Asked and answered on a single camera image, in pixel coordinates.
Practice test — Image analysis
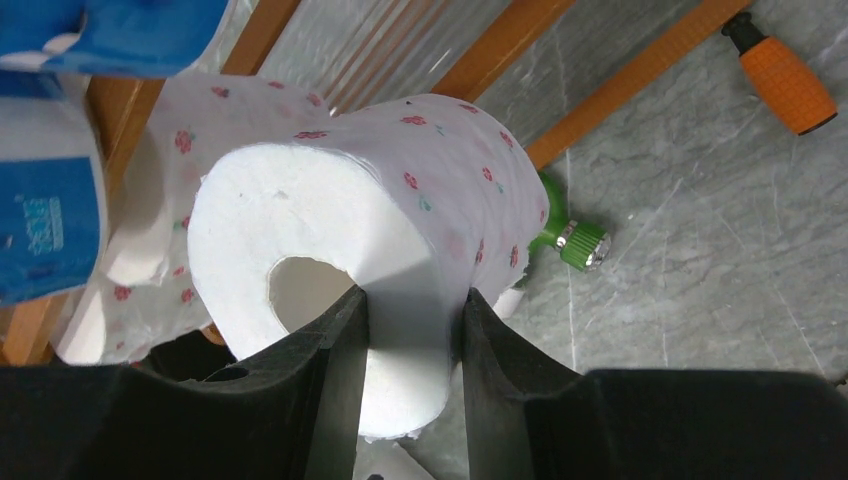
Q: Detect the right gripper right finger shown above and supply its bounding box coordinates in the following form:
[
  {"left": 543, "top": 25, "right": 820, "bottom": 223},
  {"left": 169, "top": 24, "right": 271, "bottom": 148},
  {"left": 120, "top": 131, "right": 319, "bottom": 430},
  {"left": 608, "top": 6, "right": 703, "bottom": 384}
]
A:
[{"left": 462, "top": 291, "right": 847, "bottom": 479}]

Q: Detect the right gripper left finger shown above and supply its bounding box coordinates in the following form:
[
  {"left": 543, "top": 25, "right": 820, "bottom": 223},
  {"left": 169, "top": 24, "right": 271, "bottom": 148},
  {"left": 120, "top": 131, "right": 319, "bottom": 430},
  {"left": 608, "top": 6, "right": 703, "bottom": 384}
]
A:
[{"left": 1, "top": 287, "right": 368, "bottom": 479}]

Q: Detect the white floral paper roll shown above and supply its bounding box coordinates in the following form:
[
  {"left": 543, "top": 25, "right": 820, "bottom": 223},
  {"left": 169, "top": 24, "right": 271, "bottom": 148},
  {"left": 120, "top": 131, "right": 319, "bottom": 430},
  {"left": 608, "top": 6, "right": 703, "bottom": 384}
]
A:
[
  {"left": 187, "top": 94, "right": 550, "bottom": 439},
  {"left": 52, "top": 72, "right": 329, "bottom": 365}
]

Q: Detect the blue paper roll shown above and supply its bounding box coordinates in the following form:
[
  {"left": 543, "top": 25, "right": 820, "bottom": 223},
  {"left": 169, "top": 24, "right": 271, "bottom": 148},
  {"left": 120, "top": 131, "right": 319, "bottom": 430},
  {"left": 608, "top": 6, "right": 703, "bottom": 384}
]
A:
[
  {"left": 1, "top": 71, "right": 108, "bottom": 306},
  {"left": 1, "top": 0, "right": 235, "bottom": 78}
]

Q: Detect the orange wooden shelf rack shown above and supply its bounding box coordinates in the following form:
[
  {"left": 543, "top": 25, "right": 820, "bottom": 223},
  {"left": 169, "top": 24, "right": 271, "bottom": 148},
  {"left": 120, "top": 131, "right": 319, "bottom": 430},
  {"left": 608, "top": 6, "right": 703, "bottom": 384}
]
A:
[{"left": 1, "top": 0, "right": 748, "bottom": 365}]

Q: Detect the green plastic pipe fitting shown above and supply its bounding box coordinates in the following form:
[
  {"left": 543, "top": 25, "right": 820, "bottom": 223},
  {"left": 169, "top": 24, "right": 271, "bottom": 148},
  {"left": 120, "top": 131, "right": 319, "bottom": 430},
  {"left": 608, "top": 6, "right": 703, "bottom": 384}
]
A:
[{"left": 514, "top": 171, "right": 611, "bottom": 289}]

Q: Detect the orange handled screwdriver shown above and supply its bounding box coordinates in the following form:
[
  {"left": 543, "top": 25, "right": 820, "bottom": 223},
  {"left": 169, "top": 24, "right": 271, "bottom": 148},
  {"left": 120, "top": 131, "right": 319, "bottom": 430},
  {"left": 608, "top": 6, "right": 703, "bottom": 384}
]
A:
[{"left": 721, "top": 11, "right": 838, "bottom": 136}]

